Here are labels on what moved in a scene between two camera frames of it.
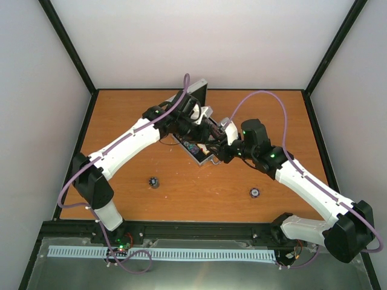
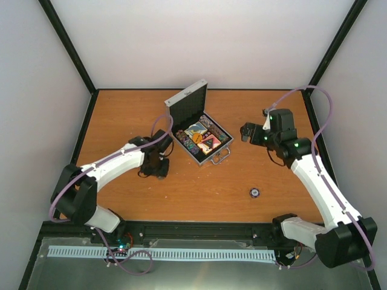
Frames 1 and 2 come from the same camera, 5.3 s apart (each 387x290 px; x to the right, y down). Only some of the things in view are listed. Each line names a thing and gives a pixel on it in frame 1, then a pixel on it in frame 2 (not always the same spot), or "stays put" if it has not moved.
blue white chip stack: [254, 193] stays put
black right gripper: [222, 153] → [254, 139]
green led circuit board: [121, 244] stays put
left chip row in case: [193, 148] stays put
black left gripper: [204, 136] → [163, 172]
